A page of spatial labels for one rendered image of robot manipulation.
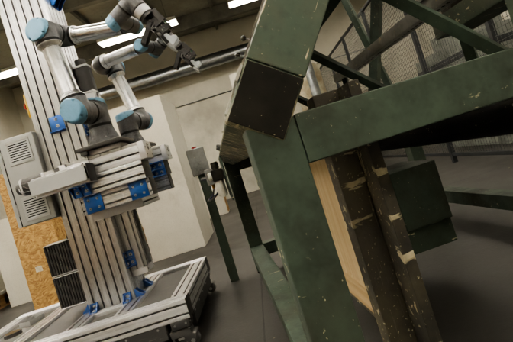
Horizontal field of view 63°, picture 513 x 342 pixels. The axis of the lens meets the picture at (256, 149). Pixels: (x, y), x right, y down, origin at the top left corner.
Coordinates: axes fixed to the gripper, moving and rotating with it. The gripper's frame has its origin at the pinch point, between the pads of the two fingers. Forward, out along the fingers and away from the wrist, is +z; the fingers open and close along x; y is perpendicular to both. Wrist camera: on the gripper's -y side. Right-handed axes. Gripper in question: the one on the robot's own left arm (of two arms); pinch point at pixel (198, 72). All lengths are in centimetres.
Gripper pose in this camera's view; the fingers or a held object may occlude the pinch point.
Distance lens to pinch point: 262.0
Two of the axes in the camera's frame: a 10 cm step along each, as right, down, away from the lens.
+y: 7.0, -7.1, 0.0
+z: 7.1, 7.0, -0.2
